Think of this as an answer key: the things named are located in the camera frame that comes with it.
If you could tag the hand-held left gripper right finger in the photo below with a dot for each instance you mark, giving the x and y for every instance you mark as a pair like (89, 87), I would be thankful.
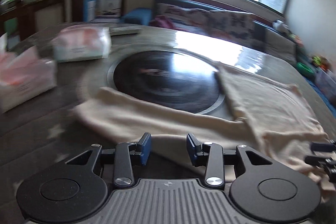
(193, 148)

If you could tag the blue sofa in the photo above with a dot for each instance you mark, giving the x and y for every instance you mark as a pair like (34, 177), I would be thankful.
(136, 16)

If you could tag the cream sweatshirt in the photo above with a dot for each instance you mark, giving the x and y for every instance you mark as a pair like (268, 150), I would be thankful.
(267, 113)

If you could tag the square butterfly print pillow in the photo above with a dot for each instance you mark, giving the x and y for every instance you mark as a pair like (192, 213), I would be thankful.
(233, 26)

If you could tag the green dressed plush toy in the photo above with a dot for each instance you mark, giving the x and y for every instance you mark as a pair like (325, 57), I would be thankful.
(321, 61)

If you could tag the long butterfly print pillow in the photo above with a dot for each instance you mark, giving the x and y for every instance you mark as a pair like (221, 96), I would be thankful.
(183, 15)

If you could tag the clear plastic storage box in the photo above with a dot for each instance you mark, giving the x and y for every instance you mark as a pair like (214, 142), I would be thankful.
(326, 83)

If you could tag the green bowl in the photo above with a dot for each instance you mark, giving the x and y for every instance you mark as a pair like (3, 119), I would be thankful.
(305, 69)

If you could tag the pink cloth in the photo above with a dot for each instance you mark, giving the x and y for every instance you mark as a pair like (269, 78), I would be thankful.
(161, 22)

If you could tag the white tissue pack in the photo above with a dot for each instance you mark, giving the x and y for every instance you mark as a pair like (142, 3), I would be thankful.
(23, 79)
(81, 44)

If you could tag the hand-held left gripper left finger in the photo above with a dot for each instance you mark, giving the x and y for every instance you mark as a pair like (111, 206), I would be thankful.
(145, 148)

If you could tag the round black induction cooktop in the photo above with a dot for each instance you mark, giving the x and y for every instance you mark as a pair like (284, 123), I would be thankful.
(168, 79)

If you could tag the blue cabinet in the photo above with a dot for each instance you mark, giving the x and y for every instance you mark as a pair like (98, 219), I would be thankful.
(92, 5)

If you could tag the panda plush toy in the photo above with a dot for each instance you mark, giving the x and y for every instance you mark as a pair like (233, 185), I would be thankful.
(280, 26)

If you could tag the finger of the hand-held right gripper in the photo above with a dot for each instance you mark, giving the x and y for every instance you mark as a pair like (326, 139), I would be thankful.
(324, 146)
(319, 160)

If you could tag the grey remote control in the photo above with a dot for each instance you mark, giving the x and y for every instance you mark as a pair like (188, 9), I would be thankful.
(124, 30)

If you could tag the grey pillow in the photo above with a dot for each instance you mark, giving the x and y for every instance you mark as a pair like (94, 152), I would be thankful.
(282, 48)

